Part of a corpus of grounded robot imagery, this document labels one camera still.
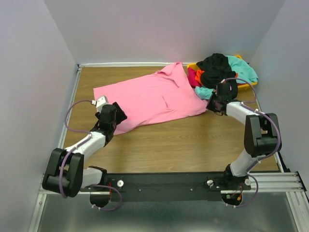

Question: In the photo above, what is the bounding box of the pink t shirt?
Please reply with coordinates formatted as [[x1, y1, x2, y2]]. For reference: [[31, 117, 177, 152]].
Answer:
[[93, 62, 207, 135]]

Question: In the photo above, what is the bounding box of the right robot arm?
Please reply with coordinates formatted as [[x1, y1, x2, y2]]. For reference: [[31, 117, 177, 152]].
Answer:
[[207, 80, 282, 189]]

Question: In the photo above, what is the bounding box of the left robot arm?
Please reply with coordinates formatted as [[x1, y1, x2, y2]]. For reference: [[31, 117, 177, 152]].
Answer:
[[42, 101, 127, 198]]

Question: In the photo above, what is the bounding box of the yellow plastic bin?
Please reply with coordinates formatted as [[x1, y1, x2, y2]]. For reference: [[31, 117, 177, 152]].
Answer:
[[187, 54, 258, 92]]

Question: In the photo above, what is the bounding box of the orange t shirt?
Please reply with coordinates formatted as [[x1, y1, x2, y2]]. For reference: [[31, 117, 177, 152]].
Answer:
[[195, 70, 238, 84]]

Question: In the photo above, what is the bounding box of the black t shirt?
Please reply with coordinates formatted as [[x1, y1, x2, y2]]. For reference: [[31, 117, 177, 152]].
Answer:
[[195, 53, 233, 100]]

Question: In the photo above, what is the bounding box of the magenta t shirt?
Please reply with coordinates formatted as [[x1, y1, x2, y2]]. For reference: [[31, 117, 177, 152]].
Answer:
[[188, 67, 201, 88]]

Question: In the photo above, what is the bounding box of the teal t shirt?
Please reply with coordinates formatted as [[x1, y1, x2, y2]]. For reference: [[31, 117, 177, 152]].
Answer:
[[194, 56, 258, 87]]

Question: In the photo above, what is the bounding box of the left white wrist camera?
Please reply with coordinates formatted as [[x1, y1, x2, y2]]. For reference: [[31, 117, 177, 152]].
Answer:
[[96, 95, 109, 112]]

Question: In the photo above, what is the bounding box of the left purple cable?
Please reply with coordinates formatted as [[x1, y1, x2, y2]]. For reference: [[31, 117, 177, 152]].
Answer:
[[59, 99, 123, 212]]

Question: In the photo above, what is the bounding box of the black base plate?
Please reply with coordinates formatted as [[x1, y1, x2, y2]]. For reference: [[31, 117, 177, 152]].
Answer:
[[105, 172, 251, 202]]

